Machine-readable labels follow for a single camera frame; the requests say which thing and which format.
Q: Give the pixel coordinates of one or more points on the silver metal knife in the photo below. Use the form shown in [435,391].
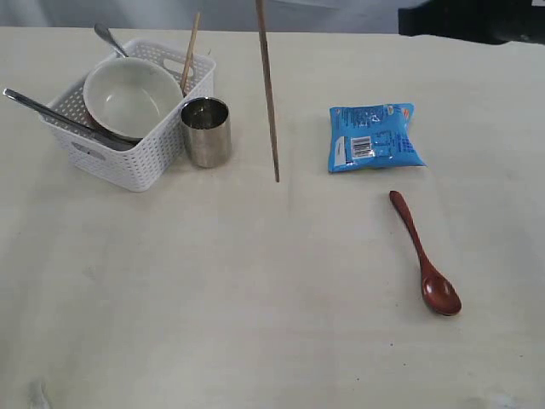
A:
[105,138]

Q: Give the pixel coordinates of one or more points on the stainless steel cup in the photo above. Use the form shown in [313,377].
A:
[207,131]

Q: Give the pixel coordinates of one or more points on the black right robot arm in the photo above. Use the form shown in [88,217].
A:
[487,22]

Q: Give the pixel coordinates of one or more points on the wooden chopstick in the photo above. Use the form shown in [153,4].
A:
[189,53]
[261,21]

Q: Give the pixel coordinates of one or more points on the reddish brown wooden spoon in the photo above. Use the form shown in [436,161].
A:
[437,291]

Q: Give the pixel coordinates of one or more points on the silver metal spoon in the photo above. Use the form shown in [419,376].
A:
[104,33]

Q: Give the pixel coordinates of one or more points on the white ceramic bowl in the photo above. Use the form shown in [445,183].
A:
[130,96]

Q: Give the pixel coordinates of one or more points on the blue chips bag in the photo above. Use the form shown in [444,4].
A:
[371,137]

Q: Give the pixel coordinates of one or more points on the white woven plastic basket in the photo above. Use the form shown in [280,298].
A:
[138,168]

